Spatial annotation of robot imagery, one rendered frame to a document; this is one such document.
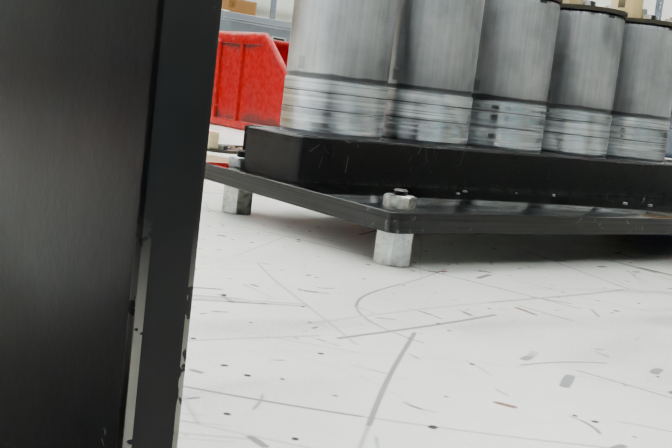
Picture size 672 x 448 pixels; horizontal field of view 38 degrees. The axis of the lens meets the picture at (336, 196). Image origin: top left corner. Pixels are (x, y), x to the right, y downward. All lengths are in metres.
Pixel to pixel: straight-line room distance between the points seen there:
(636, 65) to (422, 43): 0.08
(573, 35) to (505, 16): 0.03
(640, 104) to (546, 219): 0.10
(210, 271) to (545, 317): 0.05
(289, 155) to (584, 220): 0.06
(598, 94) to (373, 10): 0.08
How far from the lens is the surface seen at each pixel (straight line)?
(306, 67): 0.22
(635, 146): 0.30
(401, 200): 0.18
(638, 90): 0.30
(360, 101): 0.22
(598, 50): 0.28
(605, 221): 0.22
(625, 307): 0.18
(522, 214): 0.20
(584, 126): 0.28
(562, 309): 0.17
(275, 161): 0.22
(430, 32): 0.24
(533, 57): 0.26
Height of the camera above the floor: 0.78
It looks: 6 degrees down
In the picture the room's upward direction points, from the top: 7 degrees clockwise
